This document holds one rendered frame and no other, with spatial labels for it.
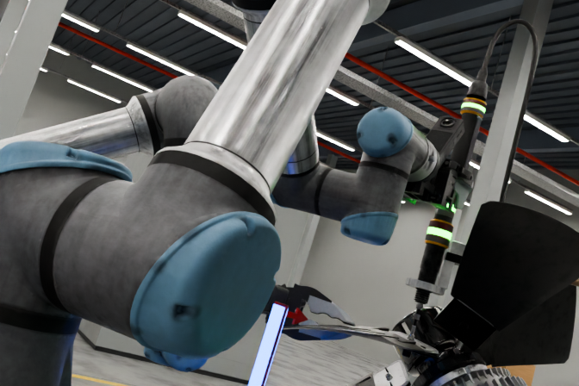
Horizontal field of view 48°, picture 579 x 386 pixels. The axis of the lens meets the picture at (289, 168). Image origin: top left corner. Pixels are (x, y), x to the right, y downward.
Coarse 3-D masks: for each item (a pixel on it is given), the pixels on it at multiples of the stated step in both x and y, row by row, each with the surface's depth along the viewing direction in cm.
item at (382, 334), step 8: (288, 328) 102; (296, 328) 101; (304, 328) 99; (312, 328) 97; (320, 328) 96; (328, 328) 95; (336, 328) 95; (344, 328) 102; (352, 328) 105; (360, 328) 106; (368, 328) 110; (376, 328) 113; (384, 328) 114; (360, 336) 96; (368, 336) 93; (376, 336) 92; (384, 336) 107; (392, 336) 109; (400, 336) 112; (392, 344) 97; (400, 344) 102; (408, 344) 107
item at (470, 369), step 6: (468, 366) 112; (474, 366) 113; (480, 366) 113; (450, 372) 111; (456, 372) 111; (462, 372) 111; (468, 372) 112; (444, 378) 111; (450, 378) 111; (456, 378) 111; (432, 384) 112; (438, 384) 111; (444, 384) 111; (450, 384) 112
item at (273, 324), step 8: (272, 312) 91; (280, 312) 90; (272, 320) 90; (280, 320) 89; (272, 328) 90; (264, 336) 90; (272, 336) 89; (264, 344) 90; (272, 344) 89; (264, 352) 89; (256, 360) 90; (264, 360) 89; (256, 368) 89; (264, 368) 88; (256, 376) 89; (248, 384) 89; (256, 384) 88
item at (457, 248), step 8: (456, 248) 116; (448, 256) 115; (456, 256) 115; (448, 264) 115; (456, 264) 117; (440, 272) 116; (448, 272) 115; (408, 280) 115; (416, 280) 114; (440, 280) 115; (448, 280) 115; (424, 288) 113; (432, 288) 113; (440, 288) 114
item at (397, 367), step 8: (400, 360) 126; (384, 368) 126; (392, 368) 125; (400, 368) 123; (376, 376) 125; (384, 376) 124; (400, 376) 121; (376, 384) 122; (384, 384) 121; (400, 384) 118
